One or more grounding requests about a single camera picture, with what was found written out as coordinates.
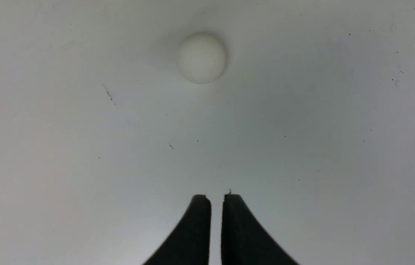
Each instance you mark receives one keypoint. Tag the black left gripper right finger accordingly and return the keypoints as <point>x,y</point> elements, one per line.
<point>244,241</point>

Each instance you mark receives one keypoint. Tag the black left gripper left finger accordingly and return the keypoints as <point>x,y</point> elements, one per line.
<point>189,242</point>

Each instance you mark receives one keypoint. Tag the white ping-pong ball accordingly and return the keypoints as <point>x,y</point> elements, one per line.
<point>202,58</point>

